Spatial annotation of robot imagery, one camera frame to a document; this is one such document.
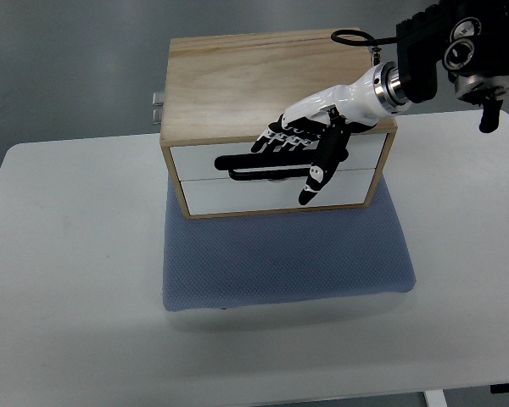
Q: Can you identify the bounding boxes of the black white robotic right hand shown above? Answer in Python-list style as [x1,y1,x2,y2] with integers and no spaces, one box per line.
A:
[250,65,387,208]

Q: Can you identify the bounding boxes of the white drawer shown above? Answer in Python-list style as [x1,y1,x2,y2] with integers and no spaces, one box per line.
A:
[171,133,387,181]
[182,169,374,215]

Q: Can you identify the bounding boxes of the silver metal clamp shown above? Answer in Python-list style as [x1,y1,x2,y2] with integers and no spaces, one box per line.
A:
[152,92,165,125]

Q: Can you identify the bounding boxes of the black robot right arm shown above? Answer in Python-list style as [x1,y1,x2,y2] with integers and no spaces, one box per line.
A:
[331,1,509,133]

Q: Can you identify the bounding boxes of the black table control panel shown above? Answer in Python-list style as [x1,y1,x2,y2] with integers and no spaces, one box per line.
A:
[489,383,509,394]

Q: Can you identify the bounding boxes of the wooden drawer cabinet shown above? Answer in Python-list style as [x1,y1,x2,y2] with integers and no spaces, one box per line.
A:
[159,27,397,220]

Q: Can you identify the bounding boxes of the blue mesh cushion mat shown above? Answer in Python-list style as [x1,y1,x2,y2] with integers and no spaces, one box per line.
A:
[162,182,416,312]

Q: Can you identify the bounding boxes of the white table leg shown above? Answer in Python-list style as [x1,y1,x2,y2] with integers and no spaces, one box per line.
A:
[423,390,448,407]

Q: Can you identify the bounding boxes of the black drawer handle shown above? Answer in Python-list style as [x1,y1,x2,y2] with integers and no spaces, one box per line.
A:
[214,150,315,181]

